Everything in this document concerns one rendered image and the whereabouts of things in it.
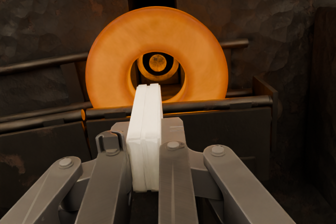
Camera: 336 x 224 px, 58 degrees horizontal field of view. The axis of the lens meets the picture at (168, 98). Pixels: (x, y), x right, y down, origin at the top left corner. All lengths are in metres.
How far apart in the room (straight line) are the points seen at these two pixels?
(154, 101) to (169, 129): 0.02
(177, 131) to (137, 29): 0.18
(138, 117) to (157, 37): 0.17
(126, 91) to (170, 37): 0.07
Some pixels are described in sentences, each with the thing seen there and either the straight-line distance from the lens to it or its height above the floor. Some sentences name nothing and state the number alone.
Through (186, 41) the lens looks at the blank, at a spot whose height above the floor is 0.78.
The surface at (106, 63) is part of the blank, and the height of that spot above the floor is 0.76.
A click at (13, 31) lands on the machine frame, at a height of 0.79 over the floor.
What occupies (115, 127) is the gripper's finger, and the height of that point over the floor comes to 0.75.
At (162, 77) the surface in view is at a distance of 0.44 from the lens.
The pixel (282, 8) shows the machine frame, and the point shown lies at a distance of 0.42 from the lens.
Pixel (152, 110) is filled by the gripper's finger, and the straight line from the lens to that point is 0.16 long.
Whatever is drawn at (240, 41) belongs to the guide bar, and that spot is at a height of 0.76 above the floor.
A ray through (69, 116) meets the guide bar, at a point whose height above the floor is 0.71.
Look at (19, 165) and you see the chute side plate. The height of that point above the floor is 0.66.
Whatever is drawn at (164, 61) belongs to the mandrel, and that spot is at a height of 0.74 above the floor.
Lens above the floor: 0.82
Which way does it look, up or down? 18 degrees down
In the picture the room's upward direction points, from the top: 4 degrees counter-clockwise
